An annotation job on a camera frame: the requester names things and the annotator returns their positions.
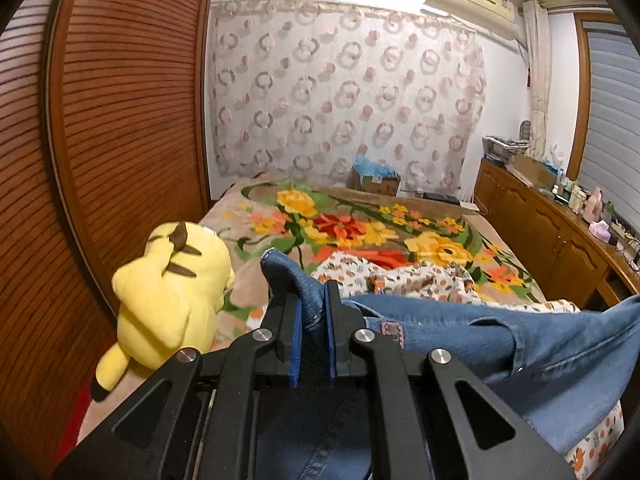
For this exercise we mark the red cloth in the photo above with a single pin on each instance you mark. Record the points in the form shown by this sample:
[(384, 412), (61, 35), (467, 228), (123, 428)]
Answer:
[(75, 420)]

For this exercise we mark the pink bottle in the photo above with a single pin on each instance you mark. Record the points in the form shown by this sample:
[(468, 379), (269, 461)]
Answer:
[(595, 205)]

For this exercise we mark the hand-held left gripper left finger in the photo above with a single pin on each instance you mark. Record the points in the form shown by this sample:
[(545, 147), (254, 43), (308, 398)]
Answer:
[(294, 345)]

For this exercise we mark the blue denim pants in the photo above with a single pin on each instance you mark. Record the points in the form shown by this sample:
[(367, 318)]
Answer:
[(500, 340)]

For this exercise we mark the white orange-print quilt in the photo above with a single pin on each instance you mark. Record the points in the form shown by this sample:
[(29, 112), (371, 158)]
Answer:
[(350, 267)]

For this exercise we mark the brown floral blanket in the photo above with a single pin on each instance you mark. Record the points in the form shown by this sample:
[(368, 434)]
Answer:
[(310, 210)]

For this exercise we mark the red hanging ornament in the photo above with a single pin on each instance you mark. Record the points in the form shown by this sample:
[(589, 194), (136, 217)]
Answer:
[(528, 77)]

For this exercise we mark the tied white curtain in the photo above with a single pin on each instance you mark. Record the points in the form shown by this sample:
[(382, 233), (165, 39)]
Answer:
[(537, 60)]

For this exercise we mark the group of small bottles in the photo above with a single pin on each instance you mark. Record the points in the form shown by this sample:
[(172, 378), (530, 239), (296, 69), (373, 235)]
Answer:
[(570, 192)]

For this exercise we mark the pink tissue pack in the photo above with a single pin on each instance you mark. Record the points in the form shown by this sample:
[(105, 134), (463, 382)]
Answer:
[(600, 231)]

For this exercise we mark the flat cardboard box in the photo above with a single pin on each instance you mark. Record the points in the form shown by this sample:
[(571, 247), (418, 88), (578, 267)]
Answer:
[(535, 170)]

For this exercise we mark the woven storage basket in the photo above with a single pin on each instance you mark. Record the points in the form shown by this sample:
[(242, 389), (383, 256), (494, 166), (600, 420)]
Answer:
[(505, 147)]

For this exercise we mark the blue plastic bag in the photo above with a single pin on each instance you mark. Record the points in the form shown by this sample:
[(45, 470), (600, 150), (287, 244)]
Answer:
[(372, 165)]

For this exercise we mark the wooden louvered wardrobe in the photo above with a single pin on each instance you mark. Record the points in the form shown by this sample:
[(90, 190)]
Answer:
[(125, 110)]

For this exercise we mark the long wooden cabinet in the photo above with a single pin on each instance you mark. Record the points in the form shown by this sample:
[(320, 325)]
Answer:
[(540, 225)]

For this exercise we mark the yellow plush toy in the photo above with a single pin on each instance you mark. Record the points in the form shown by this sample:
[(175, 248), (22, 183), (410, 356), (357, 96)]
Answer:
[(165, 300)]

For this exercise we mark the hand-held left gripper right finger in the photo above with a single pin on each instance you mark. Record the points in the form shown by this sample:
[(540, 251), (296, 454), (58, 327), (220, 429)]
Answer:
[(330, 340)]

